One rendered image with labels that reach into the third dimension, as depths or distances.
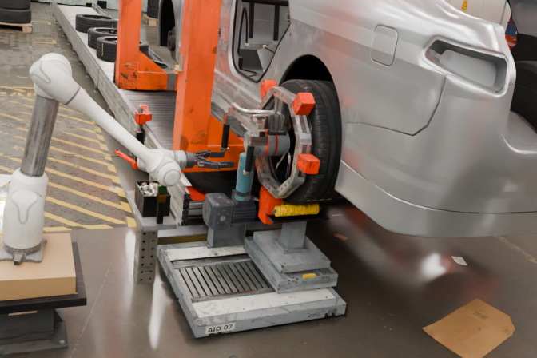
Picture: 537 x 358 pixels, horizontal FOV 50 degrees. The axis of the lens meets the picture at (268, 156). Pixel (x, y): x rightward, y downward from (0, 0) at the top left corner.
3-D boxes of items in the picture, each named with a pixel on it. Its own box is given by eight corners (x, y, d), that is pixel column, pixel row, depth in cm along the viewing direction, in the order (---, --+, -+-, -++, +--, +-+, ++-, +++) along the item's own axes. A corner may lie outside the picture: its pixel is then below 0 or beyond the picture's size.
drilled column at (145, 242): (154, 282, 312) (160, 212, 298) (136, 284, 308) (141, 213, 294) (150, 272, 320) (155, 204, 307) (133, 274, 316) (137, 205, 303)
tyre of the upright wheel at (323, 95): (332, 54, 302) (288, 131, 351) (292, 52, 292) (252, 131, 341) (377, 156, 268) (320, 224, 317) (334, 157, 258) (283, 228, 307)
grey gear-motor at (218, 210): (272, 249, 348) (280, 196, 337) (206, 256, 330) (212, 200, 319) (260, 235, 363) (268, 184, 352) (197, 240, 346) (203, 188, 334)
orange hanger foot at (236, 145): (284, 169, 356) (292, 116, 345) (204, 172, 334) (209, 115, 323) (272, 160, 370) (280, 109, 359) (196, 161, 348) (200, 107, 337)
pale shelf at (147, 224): (176, 228, 283) (177, 224, 282) (142, 232, 276) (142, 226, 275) (156, 194, 320) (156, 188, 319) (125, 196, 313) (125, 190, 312)
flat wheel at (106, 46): (118, 51, 790) (119, 34, 783) (157, 60, 767) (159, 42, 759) (85, 55, 733) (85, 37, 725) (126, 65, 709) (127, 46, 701)
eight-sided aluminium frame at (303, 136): (300, 211, 285) (317, 106, 267) (288, 212, 282) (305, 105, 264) (258, 171, 331) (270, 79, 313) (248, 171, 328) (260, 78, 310)
